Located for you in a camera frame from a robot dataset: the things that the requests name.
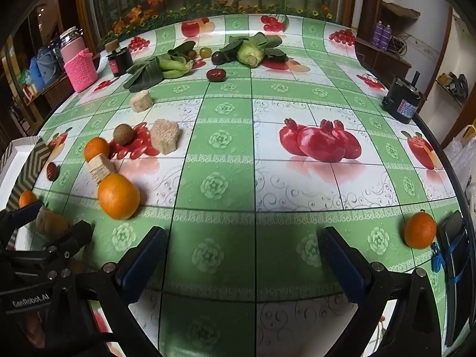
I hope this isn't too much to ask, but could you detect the blue plastic jug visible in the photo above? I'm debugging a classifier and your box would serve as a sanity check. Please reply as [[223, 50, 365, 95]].
[[29, 57, 44, 92]]

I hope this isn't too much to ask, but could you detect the large orange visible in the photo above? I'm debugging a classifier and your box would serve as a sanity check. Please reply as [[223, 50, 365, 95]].
[[97, 173, 141, 220]]

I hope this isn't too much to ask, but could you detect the wooden wall shelf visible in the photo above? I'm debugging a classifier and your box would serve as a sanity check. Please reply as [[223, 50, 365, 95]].
[[355, 2, 421, 79]]

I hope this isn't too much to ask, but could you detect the tan cake cube near oranges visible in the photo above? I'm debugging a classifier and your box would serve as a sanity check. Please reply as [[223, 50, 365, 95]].
[[87, 155, 117, 186]]

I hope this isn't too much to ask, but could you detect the white tray with chevron rim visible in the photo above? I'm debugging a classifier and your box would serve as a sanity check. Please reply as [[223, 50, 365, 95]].
[[0, 137, 51, 211]]

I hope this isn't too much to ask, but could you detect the brown kiwi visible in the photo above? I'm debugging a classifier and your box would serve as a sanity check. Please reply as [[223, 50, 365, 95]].
[[113, 124, 134, 145]]

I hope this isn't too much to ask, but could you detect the large tan cake cube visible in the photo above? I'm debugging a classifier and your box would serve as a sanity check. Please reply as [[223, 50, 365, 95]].
[[150, 119, 182, 155]]

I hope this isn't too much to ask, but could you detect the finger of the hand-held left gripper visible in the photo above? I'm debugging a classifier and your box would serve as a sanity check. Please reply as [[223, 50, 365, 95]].
[[0, 201, 44, 236], [44, 220, 94, 261]]

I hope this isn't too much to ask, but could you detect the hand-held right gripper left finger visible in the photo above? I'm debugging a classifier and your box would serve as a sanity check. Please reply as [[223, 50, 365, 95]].
[[76, 226, 169, 357]]

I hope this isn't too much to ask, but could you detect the black phone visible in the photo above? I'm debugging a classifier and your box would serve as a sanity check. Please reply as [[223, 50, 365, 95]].
[[439, 210, 470, 346]]

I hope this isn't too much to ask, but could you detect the pink bottle with knit sleeve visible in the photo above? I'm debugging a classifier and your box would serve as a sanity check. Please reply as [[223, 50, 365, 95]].
[[59, 27, 99, 93]]

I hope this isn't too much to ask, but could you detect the small orange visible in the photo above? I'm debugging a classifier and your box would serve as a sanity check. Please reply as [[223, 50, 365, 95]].
[[404, 212, 437, 248], [18, 190, 38, 209], [84, 137, 111, 163]]

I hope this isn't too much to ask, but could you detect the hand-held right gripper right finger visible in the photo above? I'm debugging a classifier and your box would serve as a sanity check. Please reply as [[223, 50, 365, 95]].
[[319, 226, 452, 357]]

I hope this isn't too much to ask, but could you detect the white plastic bag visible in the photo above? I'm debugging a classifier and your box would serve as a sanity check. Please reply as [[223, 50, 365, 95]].
[[442, 124, 476, 190]]

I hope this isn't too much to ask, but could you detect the dark jar with red label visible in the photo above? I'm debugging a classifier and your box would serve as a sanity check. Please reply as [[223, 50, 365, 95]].
[[107, 48, 134, 78]]

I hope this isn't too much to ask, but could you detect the pale cake cube far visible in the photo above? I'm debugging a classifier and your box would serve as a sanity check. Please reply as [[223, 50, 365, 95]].
[[129, 90, 154, 113]]

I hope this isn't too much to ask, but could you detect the dark shoe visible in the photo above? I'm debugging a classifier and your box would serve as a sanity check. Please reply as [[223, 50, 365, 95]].
[[448, 72, 469, 99]]

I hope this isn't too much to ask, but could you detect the wooden cabinet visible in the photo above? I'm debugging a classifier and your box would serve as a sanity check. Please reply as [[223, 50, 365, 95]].
[[0, 0, 97, 134]]

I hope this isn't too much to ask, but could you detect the green fruit print tablecloth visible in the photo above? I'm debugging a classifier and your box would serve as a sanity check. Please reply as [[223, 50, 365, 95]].
[[32, 13, 469, 357]]

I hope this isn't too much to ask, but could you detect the green bok choy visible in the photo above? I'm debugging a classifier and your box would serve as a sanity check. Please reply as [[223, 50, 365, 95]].
[[124, 42, 196, 92], [219, 33, 289, 68]]

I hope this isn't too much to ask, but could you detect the black electric motor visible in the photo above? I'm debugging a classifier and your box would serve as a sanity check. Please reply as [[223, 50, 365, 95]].
[[382, 71, 428, 121]]

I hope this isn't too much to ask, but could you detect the blue lanyard tag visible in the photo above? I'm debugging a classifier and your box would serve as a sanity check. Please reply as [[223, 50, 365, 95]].
[[431, 227, 467, 285]]

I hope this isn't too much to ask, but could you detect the grey blue kettle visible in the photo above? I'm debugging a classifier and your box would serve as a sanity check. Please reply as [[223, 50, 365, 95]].
[[37, 46, 62, 84]]

